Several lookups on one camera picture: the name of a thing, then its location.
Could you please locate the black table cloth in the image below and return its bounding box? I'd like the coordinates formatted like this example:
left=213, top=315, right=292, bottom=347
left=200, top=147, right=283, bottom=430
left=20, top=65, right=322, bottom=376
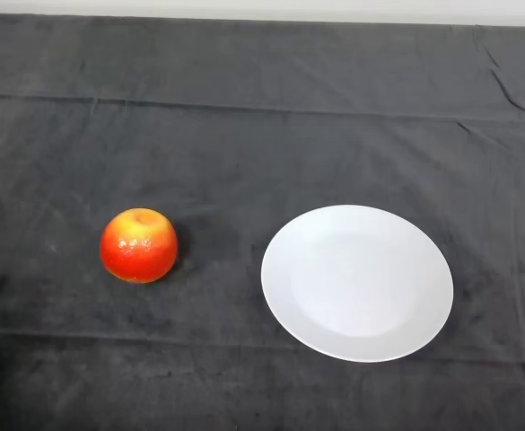
left=0, top=12, right=525, bottom=431

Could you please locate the white round plate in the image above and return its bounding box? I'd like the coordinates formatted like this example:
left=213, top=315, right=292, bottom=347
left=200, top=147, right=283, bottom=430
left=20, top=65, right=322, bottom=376
left=260, top=204, right=454, bottom=364

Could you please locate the red yellow apple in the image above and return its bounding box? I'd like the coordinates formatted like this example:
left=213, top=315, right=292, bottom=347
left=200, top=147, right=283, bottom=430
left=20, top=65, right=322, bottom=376
left=99, top=207, right=179, bottom=285

